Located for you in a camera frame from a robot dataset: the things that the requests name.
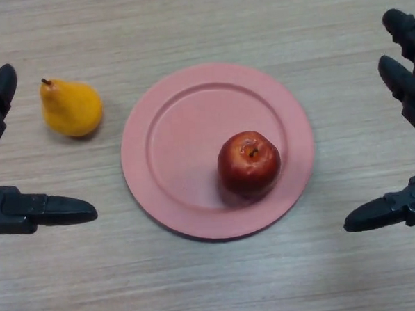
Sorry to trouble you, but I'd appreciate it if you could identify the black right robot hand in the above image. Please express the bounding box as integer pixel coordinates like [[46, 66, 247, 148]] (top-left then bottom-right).
[[332, 8, 415, 233]]

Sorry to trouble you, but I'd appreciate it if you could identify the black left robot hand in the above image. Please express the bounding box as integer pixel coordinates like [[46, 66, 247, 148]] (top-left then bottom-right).
[[0, 7, 99, 237]]

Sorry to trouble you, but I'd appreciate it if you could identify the red apple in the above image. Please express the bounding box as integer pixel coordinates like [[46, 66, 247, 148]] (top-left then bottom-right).
[[215, 129, 284, 202]]

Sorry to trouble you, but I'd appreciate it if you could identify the pink round plate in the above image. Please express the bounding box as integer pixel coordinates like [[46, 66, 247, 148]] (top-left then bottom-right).
[[116, 58, 320, 246]]

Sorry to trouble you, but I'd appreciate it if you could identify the yellow pear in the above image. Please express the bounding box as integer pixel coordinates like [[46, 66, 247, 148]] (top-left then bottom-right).
[[38, 75, 106, 139]]

